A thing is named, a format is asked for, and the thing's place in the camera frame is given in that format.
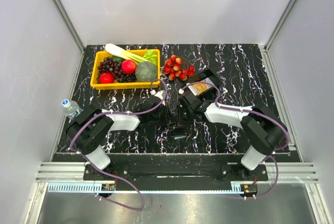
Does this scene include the black card holder wallet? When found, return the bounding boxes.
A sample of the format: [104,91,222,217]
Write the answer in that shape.
[170,126,187,140]

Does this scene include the black card box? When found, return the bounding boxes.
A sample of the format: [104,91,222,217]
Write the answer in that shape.
[186,69,222,100]

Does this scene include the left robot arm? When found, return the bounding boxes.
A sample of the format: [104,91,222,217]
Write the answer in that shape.
[65,94,164,180]

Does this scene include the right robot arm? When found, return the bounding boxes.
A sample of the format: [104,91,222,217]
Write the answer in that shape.
[179,94,290,180]

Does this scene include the red cherry bunch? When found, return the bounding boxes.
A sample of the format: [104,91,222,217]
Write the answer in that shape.
[163,55,195,81]

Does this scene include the green cantaloupe melon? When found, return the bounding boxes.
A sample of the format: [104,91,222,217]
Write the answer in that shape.
[135,62,158,82]

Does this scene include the red apple upper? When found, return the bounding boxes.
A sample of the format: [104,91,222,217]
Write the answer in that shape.
[121,60,137,75]

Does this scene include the red apple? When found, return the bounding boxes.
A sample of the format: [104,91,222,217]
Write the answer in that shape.
[99,73,114,84]
[121,60,137,75]

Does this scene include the green lettuce leaf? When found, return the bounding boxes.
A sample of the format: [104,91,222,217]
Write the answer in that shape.
[143,50,158,66]

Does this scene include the red apple lower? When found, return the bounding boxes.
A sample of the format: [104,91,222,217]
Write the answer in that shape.
[99,73,114,84]

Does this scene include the green avocado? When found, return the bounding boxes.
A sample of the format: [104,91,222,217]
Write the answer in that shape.
[111,56,124,63]

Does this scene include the purple grape bunch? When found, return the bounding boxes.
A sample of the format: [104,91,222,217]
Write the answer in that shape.
[97,57,136,84]

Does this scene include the white green leek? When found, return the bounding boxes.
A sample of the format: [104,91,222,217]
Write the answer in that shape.
[104,43,148,63]

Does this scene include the yellow plastic basket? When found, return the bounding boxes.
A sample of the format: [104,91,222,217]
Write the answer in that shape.
[90,49,161,90]

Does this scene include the plastic water bottle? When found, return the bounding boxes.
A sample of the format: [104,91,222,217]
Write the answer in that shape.
[62,99,83,121]

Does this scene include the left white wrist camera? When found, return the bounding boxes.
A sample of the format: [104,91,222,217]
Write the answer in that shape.
[150,89,166,104]

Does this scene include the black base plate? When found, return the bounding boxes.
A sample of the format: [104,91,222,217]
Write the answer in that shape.
[82,152,269,192]

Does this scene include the aluminium frame rail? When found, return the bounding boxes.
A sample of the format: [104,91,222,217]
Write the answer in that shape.
[36,162,319,184]

